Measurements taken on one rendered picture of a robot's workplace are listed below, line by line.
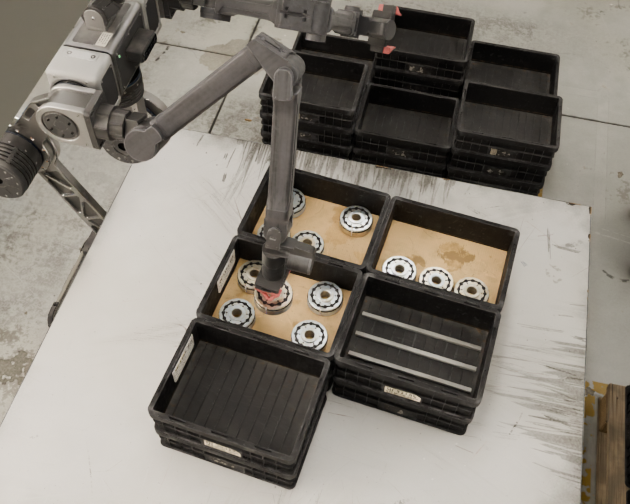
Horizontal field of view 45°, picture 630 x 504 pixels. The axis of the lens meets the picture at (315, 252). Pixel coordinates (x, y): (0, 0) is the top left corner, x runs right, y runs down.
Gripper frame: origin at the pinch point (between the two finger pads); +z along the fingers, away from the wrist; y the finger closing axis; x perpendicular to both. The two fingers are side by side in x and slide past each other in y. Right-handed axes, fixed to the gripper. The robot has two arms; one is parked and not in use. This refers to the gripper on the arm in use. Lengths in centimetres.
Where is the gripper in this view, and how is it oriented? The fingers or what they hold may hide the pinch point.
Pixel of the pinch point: (272, 290)
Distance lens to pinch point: 202.4
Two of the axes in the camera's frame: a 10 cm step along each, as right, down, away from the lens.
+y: 3.2, -7.7, 5.5
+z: -0.6, 5.6, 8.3
